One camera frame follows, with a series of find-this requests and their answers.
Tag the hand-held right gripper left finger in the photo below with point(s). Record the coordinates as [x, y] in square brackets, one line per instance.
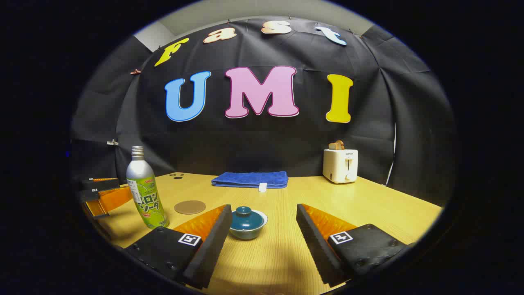
[213, 246]

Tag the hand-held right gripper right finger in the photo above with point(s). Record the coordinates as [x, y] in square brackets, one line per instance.
[315, 246]

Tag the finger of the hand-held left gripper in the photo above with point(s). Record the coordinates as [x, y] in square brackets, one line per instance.
[100, 184]
[110, 200]

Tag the silver green label water bottle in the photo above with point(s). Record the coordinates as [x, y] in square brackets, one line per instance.
[145, 192]

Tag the teal teacup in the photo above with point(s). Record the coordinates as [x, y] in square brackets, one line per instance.
[247, 233]

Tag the teal teacup lid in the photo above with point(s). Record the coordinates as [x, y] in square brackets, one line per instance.
[245, 219]

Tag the round brown coaster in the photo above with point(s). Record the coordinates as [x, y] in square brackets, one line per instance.
[190, 207]

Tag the silver metal clip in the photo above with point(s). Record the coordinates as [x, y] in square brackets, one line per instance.
[112, 142]

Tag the folded blue towel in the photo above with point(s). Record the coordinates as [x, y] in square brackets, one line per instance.
[249, 179]

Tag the cream toaster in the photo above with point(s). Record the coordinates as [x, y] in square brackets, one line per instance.
[339, 166]

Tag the bread slice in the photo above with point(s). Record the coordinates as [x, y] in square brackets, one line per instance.
[336, 145]

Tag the black backdrop cloth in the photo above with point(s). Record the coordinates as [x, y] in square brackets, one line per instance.
[254, 143]

